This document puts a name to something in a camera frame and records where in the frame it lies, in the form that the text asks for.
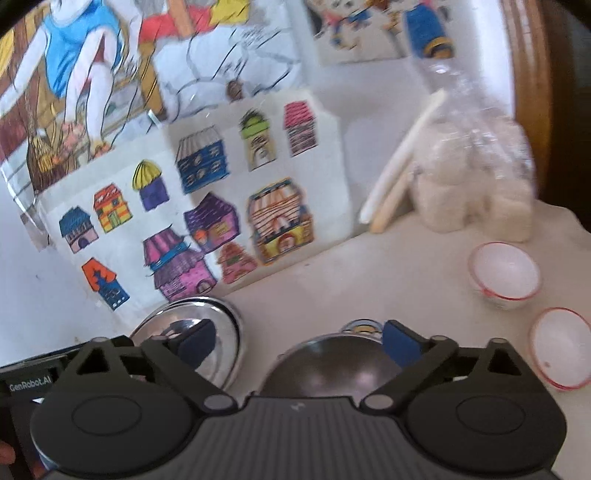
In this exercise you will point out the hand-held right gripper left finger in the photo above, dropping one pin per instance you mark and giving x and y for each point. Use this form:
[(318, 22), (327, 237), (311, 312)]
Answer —
[(198, 344)]

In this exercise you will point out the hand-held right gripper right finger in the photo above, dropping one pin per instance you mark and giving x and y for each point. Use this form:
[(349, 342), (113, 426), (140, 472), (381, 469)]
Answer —
[(401, 344)]

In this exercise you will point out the stainless steel plate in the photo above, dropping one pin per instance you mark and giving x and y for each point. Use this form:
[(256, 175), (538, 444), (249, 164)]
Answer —
[(217, 323)]

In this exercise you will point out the deep stainless steel bowl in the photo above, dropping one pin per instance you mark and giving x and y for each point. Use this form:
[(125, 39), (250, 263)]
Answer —
[(323, 369)]

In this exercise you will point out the white bowl red rim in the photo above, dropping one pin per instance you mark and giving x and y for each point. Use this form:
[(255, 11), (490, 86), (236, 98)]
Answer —
[(503, 270)]

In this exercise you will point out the floral white ceramic bowl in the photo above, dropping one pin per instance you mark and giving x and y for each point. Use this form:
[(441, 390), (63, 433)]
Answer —
[(561, 346)]

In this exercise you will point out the person's left hand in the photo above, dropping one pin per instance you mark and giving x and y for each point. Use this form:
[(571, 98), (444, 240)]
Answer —
[(7, 453)]

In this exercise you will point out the white printed table cover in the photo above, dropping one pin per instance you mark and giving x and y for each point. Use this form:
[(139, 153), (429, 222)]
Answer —
[(415, 277)]

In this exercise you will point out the colourful houses drawing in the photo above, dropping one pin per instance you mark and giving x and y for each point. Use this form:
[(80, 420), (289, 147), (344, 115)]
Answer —
[(138, 221)]

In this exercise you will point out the clear bag of white buns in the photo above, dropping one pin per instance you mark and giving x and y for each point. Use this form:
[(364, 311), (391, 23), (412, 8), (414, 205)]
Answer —
[(466, 175)]

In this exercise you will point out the white stick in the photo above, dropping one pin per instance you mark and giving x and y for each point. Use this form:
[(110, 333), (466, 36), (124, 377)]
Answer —
[(401, 157)]

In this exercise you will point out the girl with bear drawing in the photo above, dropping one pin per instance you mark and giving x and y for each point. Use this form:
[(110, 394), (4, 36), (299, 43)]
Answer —
[(360, 46)]

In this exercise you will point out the child with fan drawing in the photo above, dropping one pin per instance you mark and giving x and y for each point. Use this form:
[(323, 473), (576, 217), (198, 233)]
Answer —
[(74, 55)]

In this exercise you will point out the brown wooden frame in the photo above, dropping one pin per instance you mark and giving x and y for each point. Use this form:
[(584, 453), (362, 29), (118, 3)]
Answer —
[(554, 92)]

